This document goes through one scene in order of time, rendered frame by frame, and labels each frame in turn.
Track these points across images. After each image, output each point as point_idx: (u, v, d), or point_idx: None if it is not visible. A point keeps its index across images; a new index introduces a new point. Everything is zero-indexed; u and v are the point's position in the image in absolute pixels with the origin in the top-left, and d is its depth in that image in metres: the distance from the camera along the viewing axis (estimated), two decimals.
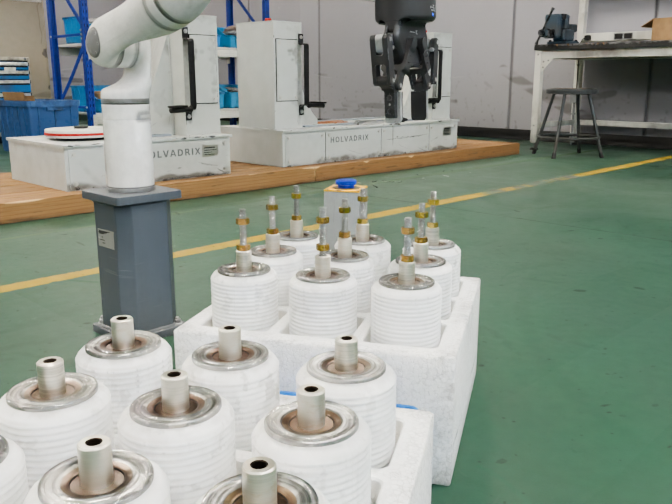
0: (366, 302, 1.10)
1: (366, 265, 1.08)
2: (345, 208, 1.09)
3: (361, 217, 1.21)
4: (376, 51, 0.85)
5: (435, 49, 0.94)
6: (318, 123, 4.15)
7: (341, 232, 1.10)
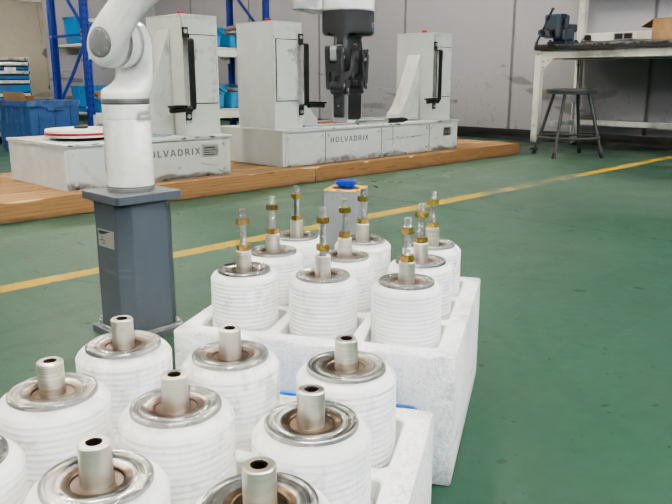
0: (366, 302, 1.10)
1: (366, 265, 1.08)
2: (345, 208, 1.09)
3: (361, 217, 1.21)
4: (330, 60, 0.99)
5: (367, 59, 1.10)
6: (318, 123, 4.15)
7: (341, 232, 1.10)
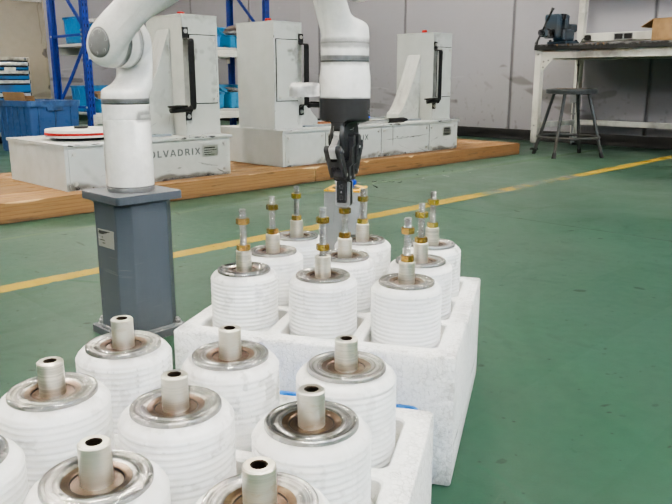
0: (366, 302, 1.10)
1: (366, 265, 1.08)
2: (349, 207, 1.10)
3: (361, 217, 1.21)
4: (330, 159, 1.03)
5: (361, 147, 1.12)
6: (318, 123, 4.15)
7: (349, 232, 1.10)
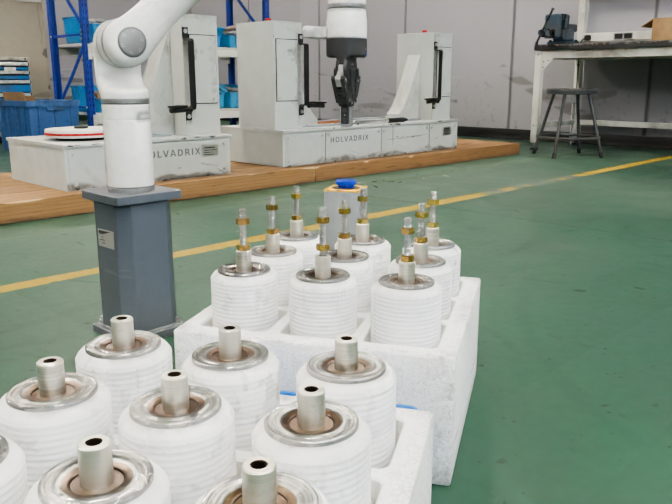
0: (364, 303, 1.09)
1: (364, 266, 1.08)
2: (345, 209, 1.09)
3: (361, 217, 1.21)
4: (336, 86, 1.29)
5: (359, 82, 1.38)
6: (318, 123, 4.15)
7: (341, 233, 1.10)
